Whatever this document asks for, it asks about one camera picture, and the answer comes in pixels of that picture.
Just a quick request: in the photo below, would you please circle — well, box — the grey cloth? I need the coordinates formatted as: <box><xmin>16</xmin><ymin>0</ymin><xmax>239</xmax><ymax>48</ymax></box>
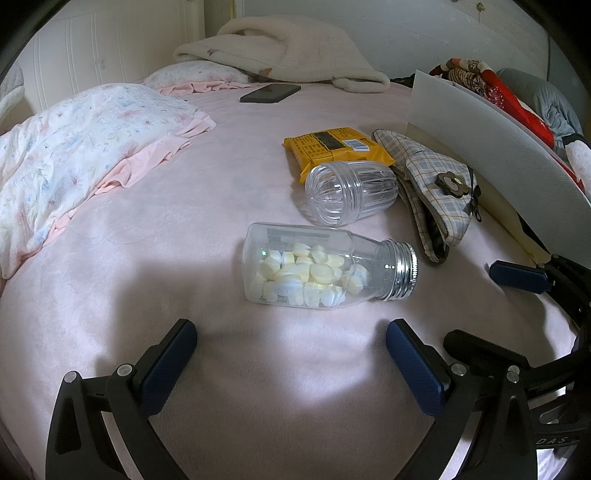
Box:
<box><xmin>496</xmin><ymin>68</ymin><xmax>583</xmax><ymax>139</ymax></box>

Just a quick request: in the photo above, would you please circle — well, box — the clear bottle of white candies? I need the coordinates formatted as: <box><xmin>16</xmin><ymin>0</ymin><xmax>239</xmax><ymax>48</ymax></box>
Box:
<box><xmin>242</xmin><ymin>222</ymin><xmax>420</xmax><ymax>309</ymax></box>

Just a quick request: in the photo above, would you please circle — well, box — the yellow snack packet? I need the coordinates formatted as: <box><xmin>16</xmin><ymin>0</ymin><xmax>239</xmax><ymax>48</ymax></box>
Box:
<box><xmin>283</xmin><ymin>127</ymin><xmax>397</xmax><ymax>185</ymax></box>

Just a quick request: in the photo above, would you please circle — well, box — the small floral pillow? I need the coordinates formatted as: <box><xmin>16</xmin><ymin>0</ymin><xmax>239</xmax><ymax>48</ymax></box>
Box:
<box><xmin>141</xmin><ymin>60</ymin><xmax>252</xmax><ymax>97</ymax></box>

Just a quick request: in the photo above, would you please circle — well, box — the clear ribbed plastic cup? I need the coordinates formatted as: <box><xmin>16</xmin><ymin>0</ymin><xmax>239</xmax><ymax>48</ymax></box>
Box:
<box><xmin>305</xmin><ymin>161</ymin><xmax>399</xmax><ymax>227</ymax></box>

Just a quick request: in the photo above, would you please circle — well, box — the plaid pouch with flower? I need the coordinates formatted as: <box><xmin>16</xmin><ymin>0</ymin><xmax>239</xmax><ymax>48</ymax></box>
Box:
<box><xmin>373</xmin><ymin>129</ymin><xmax>483</xmax><ymax>264</ymax></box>

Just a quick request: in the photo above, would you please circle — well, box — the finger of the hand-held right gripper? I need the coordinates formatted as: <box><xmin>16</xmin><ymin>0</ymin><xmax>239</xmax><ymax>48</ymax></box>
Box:
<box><xmin>488</xmin><ymin>256</ymin><xmax>591</xmax><ymax>333</ymax></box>
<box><xmin>442</xmin><ymin>329</ymin><xmax>578</xmax><ymax>386</ymax></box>

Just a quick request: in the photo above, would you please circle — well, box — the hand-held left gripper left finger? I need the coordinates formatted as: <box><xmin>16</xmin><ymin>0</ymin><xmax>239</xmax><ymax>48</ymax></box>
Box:
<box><xmin>46</xmin><ymin>318</ymin><xmax>198</xmax><ymax>480</ymax></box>

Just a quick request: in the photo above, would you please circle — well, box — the cream fleece blanket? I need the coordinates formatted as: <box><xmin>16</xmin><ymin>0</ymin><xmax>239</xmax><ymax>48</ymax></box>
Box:
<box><xmin>174</xmin><ymin>16</ymin><xmax>391</xmax><ymax>93</ymax></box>

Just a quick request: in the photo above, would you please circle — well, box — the white padded headboard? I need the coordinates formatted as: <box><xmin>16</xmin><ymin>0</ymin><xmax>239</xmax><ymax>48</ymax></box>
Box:
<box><xmin>18</xmin><ymin>0</ymin><xmax>206</xmax><ymax>107</ymax></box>

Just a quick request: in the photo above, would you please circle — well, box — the pink bed sheet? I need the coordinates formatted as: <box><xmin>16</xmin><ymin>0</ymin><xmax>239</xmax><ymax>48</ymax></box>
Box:
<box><xmin>0</xmin><ymin>80</ymin><xmax>583</xmax><ymax>480</ymax></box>

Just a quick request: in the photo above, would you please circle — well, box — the white storage box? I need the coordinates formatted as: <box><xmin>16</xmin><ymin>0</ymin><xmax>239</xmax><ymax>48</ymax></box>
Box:
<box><xmin>406</xmin><ymin>69</ymin><xmax>591</xmax><ymax>266</ymax></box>

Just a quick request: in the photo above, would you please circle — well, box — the black smartphone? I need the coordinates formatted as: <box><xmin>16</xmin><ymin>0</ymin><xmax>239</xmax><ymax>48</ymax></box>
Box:
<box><xmin>239</xmin><ymin>84</ymin><xmax>302</xmax><ymax>104</ymax></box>

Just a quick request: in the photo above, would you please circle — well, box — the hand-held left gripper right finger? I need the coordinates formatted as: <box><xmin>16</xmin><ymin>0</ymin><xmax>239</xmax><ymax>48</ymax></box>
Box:
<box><xmin>387</xmin><ymin>318</ymin><xmax>539</xmax><ymax>480</ymax></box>

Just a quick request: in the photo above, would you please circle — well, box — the large floral pillow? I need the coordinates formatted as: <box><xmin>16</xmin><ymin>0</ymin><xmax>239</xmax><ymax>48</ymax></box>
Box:
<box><xmin>0</xmin><ymin>83</ymin><xmax>218</xmax><ymax>280</ymax></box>

